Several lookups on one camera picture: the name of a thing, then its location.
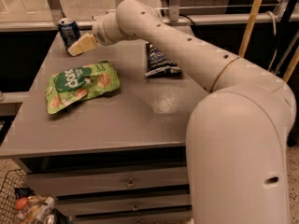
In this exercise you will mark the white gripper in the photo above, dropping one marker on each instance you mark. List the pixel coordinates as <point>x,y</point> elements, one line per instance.
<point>100,32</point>

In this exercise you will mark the blue pepsi can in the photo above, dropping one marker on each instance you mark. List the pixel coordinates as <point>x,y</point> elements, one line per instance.
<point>69,31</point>

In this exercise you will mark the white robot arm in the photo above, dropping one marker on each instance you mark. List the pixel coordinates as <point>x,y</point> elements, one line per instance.
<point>236,136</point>

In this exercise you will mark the grey metal railing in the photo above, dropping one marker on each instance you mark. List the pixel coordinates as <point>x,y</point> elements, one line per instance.
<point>38,15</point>

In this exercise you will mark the green chips bag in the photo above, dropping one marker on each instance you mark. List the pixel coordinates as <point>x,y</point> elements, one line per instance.
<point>80,84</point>

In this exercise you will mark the dark blue snack bag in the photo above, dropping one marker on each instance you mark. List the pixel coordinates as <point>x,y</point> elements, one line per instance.
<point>158,64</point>

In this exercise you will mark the grey drawer cabinet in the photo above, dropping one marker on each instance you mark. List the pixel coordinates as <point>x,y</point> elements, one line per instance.
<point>84,155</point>

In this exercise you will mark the top drawer knob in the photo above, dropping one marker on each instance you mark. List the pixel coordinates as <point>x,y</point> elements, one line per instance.
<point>130,184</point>

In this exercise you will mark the drawer knob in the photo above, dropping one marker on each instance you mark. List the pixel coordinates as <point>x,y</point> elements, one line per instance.
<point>135,207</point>
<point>130,184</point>

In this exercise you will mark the middle drawer knob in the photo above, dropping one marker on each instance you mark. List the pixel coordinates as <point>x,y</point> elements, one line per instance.
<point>135,207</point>

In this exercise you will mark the snack items in basket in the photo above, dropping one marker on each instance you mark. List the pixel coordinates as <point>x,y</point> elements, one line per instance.
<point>34,209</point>

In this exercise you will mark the wire basket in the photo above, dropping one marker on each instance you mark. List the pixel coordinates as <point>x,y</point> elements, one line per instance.
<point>13,180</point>

